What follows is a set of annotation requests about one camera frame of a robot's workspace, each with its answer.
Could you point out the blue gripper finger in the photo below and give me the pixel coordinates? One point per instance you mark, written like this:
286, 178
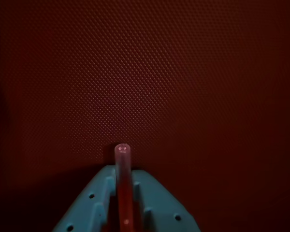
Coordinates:
91, 207
159, 207

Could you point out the clear plastic tube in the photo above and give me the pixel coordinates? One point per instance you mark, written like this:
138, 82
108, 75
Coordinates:
123, 174

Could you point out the dark grey textured mat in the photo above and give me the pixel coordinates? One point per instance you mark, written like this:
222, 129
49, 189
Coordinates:
159, 84

